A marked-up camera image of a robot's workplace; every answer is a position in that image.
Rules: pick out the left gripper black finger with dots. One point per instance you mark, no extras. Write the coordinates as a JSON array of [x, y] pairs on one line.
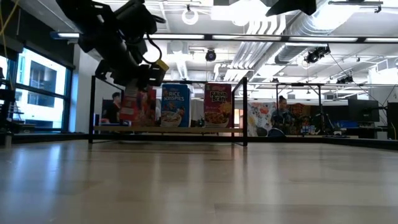
[[144, 81], [119, 80]]

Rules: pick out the blue Rice Krispies cereal box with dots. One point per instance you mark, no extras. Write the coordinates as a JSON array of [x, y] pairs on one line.
[[175, 105]]

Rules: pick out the purple Raisin Bran cereal box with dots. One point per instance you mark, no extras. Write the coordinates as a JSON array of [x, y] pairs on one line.
[[217, 105]]

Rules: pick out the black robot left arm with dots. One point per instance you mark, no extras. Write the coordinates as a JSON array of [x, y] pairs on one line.
[[105, 31]]

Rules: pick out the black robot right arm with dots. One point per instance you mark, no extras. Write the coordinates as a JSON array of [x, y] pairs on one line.
[[295, 6]]

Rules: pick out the person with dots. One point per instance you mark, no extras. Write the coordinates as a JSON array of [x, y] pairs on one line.
[[281, 116], [114, 109]]

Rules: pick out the long ceiling light strip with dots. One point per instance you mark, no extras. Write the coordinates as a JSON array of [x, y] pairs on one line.
[[248, 37]]

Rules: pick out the white ceiling conduit bundle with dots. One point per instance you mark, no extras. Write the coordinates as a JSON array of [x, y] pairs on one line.
[[258, 46]]

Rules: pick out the colourful floral cloth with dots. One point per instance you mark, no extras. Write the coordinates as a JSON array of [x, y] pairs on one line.
[[258, 118]]

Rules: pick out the dark equipment stand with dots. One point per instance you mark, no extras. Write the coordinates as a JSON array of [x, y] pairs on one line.
[[6, 96]]

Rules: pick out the blue rounded chair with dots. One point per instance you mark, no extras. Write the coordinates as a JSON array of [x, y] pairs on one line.
[[276, 133]]

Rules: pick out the dark patterned cloth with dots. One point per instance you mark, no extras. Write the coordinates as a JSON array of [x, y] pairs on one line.
[[301, 113]]

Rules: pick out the pack of water bottles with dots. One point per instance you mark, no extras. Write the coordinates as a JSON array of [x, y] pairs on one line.
[[307, 129]]

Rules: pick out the black ceiling spotlight cluster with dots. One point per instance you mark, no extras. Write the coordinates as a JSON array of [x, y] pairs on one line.
[[317, 54]]

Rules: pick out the black tripod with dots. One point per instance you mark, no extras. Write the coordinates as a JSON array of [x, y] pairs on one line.
[[323, 123]]

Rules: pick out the black computer monitor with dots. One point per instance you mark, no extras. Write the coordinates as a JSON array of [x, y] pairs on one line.
[[337, 113], [393, 121], [363, 110]]

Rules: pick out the black ceiling track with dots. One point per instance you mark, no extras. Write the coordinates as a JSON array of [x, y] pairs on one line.
[[354, 2]]

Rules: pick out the wooden shelf with black frame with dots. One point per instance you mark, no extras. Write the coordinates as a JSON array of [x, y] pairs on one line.
[[168, 128]]

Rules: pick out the window with dark frame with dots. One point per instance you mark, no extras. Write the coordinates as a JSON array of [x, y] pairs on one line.
[[40, 93]]

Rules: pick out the black metal frame stand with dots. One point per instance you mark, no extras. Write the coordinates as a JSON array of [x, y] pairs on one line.
[[298, 84]]

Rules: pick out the silver ventilation duct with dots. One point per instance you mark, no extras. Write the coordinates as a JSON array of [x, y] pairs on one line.
[[308, 25]]

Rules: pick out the black metal table frame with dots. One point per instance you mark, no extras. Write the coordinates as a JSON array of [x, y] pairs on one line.
[[357, 142]]

